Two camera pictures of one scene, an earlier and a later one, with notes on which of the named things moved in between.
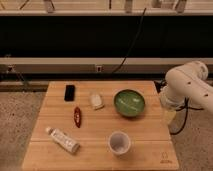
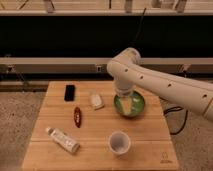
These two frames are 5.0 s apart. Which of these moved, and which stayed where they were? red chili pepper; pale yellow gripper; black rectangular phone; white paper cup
Moved: pale yellow gripper
Stayed: red chili pepper; black rectangular phone; white paper cup
